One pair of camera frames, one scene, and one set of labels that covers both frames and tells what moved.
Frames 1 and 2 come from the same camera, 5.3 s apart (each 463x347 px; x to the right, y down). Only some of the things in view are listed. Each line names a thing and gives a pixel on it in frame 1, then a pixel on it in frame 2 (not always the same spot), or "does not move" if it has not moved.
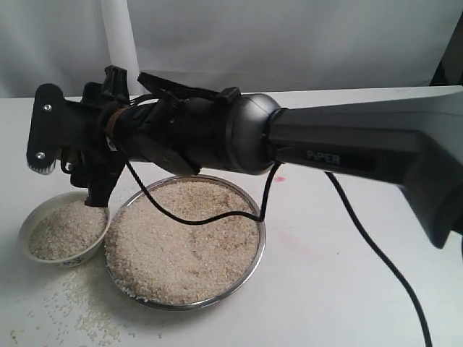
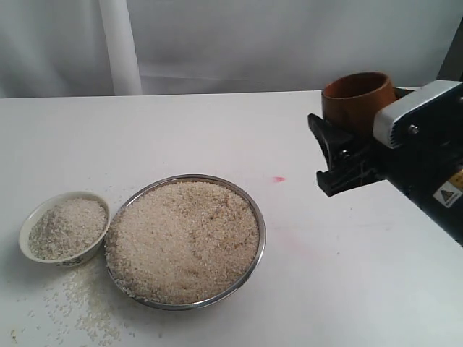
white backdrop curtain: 267,46 does not move
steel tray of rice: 174,267 does not move
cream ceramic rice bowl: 61,230 does not move
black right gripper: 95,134 -> 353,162
